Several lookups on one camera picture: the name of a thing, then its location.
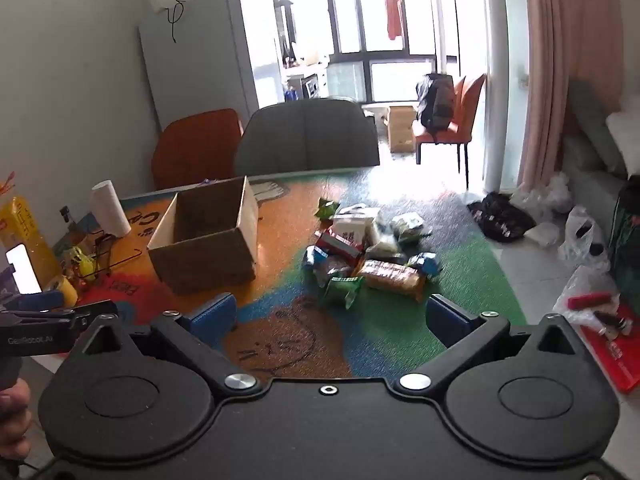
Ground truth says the amber glass bottle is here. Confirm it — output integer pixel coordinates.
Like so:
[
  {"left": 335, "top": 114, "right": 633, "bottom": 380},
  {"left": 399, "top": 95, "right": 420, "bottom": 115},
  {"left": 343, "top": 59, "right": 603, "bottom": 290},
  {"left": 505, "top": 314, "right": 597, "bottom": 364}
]
[{"left": 59, "top": 205, "right": 88, "bottom": 251}]

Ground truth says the grey upholstered chair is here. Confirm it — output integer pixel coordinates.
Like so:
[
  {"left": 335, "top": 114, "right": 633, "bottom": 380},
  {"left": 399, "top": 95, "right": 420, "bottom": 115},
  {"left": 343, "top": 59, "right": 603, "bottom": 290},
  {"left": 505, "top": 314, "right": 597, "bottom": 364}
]
[{"left": 234, "top": 99, "right": 381, "bottom": 177}]

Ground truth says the red flat bag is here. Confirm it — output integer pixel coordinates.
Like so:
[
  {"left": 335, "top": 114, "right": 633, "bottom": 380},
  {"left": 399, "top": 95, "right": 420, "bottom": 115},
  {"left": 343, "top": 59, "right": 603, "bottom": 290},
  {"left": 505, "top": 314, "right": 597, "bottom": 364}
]
[{"left": 585, "top": 310, "right": 640, "bottom": 393}]

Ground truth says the brown biscuit packet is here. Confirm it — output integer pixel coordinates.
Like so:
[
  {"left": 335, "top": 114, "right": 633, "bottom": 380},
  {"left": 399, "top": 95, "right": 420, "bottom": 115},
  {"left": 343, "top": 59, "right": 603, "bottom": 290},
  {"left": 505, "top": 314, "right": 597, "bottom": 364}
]
[{"left": 356, "top": 259, "right": 427, "bottom": 303}]

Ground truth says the grey sofa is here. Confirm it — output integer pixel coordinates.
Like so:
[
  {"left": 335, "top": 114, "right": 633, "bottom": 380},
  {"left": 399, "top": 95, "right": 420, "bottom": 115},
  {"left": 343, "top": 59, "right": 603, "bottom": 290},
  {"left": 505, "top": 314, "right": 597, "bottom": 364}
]
[{"left": 560, "top": 80, "right": 640, "bottom": 241}]

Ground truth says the crumpled white plastic bag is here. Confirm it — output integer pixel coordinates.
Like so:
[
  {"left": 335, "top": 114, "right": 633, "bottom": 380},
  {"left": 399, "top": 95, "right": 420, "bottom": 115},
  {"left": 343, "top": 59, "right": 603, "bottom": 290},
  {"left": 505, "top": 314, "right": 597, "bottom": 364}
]
[{"left": 510, "top": 172, "right": 573, "bottom": 216}]

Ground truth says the white pillow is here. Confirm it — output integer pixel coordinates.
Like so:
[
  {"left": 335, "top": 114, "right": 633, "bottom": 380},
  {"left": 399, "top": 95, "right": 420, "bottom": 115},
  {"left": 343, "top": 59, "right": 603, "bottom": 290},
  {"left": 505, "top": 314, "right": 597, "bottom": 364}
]
[{"left": 605, "top": 92, "right": 640, "bottom": 176}]

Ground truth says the red tube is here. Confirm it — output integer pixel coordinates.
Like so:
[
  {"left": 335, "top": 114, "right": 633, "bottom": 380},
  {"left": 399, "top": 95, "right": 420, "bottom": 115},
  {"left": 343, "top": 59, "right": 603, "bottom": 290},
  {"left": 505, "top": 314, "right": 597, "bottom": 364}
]
[{"left": 567, "top": 292, "right": 613, "bottom": 311}]

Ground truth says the printed cardboard carton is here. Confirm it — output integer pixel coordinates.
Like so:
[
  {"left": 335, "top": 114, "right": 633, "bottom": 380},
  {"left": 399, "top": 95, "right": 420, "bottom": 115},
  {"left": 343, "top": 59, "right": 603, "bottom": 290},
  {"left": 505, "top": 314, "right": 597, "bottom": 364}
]
[{"left": 387, "top": 105, "right": 418, "bottom": 153}]

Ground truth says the black cable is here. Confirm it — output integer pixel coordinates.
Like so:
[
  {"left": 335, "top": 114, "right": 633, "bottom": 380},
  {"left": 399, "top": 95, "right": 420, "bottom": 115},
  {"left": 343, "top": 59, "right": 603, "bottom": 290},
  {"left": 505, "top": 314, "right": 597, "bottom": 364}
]
[{"left": 167, "top": 0, "right": 196, "bottom": 43}]

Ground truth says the white paper bag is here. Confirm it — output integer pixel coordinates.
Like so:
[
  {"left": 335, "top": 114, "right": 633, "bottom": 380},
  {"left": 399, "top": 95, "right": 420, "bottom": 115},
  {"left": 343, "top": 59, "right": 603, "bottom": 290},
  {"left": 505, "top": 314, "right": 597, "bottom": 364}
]
[{"left": 525, "top": 222, "right": 561, "bottom": 247}]

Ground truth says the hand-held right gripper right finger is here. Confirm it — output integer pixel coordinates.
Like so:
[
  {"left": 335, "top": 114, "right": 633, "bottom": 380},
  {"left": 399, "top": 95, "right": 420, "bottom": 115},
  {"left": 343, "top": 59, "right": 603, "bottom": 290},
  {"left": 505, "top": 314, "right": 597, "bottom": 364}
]
[{"left": 394, "top": 293, "right": 585, "bottom": 401}]

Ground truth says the pink curtain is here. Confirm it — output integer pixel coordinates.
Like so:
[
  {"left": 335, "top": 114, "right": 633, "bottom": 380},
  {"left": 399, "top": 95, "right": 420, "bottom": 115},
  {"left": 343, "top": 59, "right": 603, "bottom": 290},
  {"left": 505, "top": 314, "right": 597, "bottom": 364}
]
[{"left": 517, "top": 0, "right": 640, "bottom": 191}]

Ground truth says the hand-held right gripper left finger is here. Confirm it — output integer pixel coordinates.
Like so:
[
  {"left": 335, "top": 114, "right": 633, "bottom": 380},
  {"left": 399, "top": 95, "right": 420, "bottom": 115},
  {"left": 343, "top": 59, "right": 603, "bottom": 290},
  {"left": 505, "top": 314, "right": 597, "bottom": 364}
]
[{"left": 70, "top": 293, "right": 264, "bottom": 401}]

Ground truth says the smartphone with lit screen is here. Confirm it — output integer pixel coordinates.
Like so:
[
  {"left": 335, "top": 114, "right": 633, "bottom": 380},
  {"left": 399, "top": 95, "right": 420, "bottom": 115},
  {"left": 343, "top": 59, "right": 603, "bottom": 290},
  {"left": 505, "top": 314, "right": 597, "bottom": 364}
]
[{"left": 6, "top": 244, "right": 42, "bottom": 295}]

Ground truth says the black bag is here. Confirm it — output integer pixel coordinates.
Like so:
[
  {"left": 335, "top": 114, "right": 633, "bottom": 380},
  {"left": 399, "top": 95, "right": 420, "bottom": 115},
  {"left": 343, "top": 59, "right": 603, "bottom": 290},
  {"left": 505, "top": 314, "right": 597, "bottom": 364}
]
[{"left": 467, "top": 191, "right": 537, "bottom": 243}]

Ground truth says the red snack packet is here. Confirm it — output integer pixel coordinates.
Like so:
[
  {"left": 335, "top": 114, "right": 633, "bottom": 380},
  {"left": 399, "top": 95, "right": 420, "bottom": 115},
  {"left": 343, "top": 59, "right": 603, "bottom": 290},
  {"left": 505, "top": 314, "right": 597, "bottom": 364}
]
[{"left": 315, "top": 230, "right": 363, "bottom": 266}]

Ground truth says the dark green bag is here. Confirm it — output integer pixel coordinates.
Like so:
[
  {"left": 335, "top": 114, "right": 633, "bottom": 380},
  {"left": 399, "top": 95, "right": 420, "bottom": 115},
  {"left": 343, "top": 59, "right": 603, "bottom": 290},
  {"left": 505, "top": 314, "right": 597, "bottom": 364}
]
[{"left": 607, "top": 175, "right": 640, "bottom": 301}]

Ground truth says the blue snack packet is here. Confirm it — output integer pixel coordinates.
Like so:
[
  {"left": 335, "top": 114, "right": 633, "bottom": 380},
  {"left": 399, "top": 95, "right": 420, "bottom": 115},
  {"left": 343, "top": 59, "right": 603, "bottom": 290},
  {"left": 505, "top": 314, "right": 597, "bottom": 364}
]
[
  {"left": 302, "top": 246, "right": 331, "bottom": 273},
  {"left": 407, "top": 251, "right": 443, "bottom": 277}
]

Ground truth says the white paper towel roll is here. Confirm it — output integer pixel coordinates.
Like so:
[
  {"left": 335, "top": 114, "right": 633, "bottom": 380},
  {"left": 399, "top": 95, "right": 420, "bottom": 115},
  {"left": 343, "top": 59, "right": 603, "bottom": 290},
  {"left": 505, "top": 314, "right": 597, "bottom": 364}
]
[{"left": 91, "top": 180, "right": 132, "bottom": 237}]

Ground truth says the dark snack packet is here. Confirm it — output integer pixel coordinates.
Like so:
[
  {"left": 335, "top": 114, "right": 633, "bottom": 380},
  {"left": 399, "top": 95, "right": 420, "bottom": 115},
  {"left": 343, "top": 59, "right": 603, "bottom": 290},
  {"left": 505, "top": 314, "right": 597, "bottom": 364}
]
[{"left": 312, "top": 255, "right": 356, "bottom": 281}]

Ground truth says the black wire rack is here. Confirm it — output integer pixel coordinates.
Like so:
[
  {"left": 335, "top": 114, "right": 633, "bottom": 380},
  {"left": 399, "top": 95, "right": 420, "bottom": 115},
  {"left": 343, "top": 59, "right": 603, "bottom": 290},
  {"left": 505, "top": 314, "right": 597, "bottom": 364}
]
[{"left": 75, "top": 232, "right": 151, "bottom": 281}]

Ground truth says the yellow carton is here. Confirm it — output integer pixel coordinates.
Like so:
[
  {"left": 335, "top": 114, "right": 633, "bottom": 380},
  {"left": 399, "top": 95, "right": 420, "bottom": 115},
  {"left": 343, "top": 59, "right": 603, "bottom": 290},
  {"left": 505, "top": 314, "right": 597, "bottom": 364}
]
[{"left": 0, "top": 172, "right": 61, "bottom": 281}]

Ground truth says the orange hanging garment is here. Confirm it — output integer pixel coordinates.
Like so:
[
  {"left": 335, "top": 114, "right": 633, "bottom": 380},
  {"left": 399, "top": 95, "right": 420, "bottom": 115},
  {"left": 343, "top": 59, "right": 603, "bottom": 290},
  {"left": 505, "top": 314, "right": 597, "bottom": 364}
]
[{"left": 384, "top": 0, "right": 407, "bottom": 41}]

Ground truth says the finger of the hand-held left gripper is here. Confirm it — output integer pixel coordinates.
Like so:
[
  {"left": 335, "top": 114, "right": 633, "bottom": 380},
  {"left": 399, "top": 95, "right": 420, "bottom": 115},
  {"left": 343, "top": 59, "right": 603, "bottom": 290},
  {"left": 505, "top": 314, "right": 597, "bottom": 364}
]
[{"left": 64, "top": 299, "right": 120, "bottom": 334}]

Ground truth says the bright green snack packet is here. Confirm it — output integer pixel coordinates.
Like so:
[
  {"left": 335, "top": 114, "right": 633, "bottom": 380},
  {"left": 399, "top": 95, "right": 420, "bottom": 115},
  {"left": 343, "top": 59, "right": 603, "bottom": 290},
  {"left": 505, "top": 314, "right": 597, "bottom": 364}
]
[{"left": 314, "top": 197, "right": 341, "bottom": 222}]

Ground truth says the white refrigerator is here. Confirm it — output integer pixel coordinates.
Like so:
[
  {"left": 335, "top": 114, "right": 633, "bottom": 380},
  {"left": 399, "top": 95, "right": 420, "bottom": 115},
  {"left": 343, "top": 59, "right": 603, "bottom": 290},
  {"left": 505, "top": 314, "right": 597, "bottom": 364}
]
[{"left": 138, "top": 0, "right": 288, "bottom": 133}]

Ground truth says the green white snack packet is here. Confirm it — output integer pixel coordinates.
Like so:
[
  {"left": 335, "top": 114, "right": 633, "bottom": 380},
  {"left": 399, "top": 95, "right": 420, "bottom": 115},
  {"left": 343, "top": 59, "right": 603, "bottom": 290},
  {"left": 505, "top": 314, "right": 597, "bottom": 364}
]
[{"left": 322, "top": 275, "right": 363, "bottom": 310}]

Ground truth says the blue plastic object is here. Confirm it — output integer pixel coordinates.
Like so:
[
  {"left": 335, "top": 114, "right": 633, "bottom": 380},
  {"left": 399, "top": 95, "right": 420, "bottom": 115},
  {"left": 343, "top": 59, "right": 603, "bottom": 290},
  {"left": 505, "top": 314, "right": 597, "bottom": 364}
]
[{"left": 0, "top": 291, "right": 66, "bottom": 312}]

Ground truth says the yellow round container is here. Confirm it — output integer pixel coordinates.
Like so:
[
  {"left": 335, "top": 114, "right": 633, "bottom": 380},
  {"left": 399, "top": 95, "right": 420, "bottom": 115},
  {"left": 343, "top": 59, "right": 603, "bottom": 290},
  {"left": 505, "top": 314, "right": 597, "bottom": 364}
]
[{"left": 44, "top": 275, "right": 79, "bottom": 307}]

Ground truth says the orange upholstered chair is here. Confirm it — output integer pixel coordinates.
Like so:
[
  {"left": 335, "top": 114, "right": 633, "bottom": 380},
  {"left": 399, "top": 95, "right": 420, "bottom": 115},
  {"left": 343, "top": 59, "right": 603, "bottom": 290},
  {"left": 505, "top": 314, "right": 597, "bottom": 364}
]
[{"left": 151, "top": 108, "right": 244, "bottom": 191}]

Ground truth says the clear plastic bag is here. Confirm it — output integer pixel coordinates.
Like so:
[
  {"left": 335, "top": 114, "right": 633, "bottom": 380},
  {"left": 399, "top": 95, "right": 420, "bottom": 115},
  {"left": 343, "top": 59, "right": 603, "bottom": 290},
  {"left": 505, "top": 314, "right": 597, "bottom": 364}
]
[{"left": 552, "top": 265, "right": 626, "bottom": 336}]

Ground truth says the person's left hand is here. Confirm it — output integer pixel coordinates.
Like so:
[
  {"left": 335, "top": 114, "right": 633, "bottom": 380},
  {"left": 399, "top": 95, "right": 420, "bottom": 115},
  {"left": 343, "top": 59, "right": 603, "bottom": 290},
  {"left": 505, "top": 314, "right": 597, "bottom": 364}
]
[{"left": 0, "top": 379, "right": 31, "bottom": 464}]

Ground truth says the black backpack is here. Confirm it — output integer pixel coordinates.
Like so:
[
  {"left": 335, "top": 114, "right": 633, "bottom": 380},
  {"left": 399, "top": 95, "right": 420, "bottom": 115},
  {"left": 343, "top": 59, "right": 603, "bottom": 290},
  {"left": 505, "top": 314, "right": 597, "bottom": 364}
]
[{"left": 416, "top": 74, "right": 456, "bottom": 133}]

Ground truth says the white red snack box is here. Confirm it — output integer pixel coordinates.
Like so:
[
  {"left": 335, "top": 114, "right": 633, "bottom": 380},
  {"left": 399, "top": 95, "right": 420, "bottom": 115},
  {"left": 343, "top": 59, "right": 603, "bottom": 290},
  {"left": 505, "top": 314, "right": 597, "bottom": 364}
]
[{"left": 330, "top": 214, "right": 378, "bottom": 256}]

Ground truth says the cardboard box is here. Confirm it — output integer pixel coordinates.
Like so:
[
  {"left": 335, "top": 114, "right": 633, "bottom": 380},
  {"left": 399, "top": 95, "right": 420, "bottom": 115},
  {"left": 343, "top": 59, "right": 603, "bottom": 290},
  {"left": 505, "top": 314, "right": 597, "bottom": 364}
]
[{"left": 146, "top": 176, "right": 260, "bottom": 297}]

